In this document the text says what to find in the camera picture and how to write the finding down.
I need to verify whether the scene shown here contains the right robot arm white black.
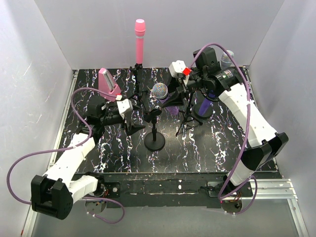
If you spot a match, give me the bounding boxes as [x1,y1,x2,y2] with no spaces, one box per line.
[163,44,289,198]

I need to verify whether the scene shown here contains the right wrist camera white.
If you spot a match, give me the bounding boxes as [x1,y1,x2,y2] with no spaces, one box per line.
[168,60,192,79]

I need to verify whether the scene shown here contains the silver grey microphone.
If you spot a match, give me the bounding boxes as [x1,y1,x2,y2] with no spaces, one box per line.
[220,52,232,70]

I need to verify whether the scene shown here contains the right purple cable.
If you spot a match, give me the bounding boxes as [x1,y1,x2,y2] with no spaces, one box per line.
[190,43,258,215]

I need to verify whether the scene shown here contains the pink microphone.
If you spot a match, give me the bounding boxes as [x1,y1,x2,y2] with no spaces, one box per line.
[134,19,146,65]

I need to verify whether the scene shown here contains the pink metronome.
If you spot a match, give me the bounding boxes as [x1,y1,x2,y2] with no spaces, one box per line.
[98,68,121,102]

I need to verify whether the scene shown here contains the black tripod shock-mount stand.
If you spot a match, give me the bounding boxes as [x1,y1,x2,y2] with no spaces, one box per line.
[175,92,203,136]

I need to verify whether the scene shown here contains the purple matte microphone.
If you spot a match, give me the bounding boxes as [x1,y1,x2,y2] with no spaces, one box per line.
[198,93,215,117]

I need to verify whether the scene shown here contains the black left-edge clip stand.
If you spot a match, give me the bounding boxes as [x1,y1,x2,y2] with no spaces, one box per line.
[144,109,165,152]

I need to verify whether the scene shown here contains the black round-base clip stand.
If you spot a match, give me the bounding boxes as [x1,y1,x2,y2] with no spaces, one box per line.
[193,103,213,119]

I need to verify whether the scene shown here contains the purple glitter microphone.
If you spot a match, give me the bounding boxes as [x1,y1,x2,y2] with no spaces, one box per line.
[152,82,179,116]

